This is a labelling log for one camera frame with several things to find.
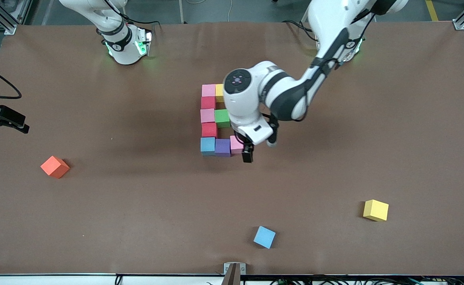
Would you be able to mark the metal table bracket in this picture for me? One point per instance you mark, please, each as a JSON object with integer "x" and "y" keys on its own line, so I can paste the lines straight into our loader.
{"x": 234, "y": 273}

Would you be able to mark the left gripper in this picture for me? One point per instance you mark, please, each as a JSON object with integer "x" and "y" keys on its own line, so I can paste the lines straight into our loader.
{"x": 246, "y": 149}

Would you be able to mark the blue foam block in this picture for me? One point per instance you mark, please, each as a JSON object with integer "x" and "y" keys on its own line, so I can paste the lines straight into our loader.
{"x": 208, "y": 146}
{"x": 264, "y": 237}

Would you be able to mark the thin metal pole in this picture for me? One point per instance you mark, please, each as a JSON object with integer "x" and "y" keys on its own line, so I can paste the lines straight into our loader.
{"x": 181, "y": 12}

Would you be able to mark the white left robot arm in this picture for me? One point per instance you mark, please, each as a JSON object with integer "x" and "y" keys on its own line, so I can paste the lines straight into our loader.
{"x": 327, "y": 19}

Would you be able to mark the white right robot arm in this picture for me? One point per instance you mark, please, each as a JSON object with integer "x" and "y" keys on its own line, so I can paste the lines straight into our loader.
{"x": 123, "y": 51}

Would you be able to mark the red foam block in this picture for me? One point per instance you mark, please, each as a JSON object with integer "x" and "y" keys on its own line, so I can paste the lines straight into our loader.
{"x": 209, "y": 130}
{"x": 208, "y": 103}

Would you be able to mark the green foam block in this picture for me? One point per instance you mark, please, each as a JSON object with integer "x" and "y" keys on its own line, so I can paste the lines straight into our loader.
{"x": 222, "y": 118}

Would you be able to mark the yellow foam block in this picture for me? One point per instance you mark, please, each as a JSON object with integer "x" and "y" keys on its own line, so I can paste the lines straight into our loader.
{"x": 219, "y": 93}
{"x": 375, "y": 210}

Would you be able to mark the orange foam block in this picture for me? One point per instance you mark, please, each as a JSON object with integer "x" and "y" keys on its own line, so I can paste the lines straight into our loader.
{"x": 55, "y": 166}

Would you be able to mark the brown table cover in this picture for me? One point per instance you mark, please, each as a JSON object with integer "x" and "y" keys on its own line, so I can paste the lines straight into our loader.
{"x": 97, "y": 198}

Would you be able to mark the pink foam block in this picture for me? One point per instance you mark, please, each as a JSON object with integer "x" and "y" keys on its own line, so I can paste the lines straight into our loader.
{"x": 207, "y": 116}
{"x": 235, "y": 147}
{"x": 208, "y": 90}

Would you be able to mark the purple foam block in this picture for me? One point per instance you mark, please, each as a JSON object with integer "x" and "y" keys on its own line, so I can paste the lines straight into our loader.
{"x": 222, "y": 147}

